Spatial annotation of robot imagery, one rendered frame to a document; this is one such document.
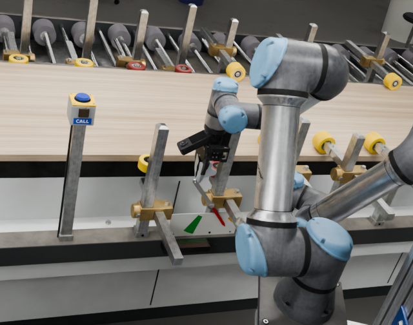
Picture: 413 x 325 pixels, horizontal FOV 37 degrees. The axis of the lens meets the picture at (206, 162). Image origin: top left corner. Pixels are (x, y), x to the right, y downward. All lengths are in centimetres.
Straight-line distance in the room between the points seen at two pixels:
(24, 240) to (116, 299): 71
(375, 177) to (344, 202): 11
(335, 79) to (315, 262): 41
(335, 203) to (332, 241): 20
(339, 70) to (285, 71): 13
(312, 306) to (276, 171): 34
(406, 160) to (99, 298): 156
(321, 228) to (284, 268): 13
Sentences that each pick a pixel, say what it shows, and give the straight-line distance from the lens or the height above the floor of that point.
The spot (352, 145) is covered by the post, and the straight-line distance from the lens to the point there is 231.
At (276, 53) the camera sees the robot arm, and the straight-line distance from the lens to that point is 137.
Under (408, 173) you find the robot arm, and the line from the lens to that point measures 151.
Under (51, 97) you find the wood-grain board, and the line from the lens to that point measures 252.
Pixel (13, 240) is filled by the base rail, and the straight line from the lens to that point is 210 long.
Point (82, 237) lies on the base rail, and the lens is 214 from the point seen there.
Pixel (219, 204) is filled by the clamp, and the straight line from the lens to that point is 218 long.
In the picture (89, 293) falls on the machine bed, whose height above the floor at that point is 22.
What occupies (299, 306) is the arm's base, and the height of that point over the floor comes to 108.
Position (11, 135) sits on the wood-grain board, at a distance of 225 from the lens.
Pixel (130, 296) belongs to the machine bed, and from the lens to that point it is 270.
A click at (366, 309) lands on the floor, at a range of 334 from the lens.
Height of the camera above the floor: 207
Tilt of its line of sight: 31 degrees down
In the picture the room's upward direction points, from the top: 14 degrees clockwise
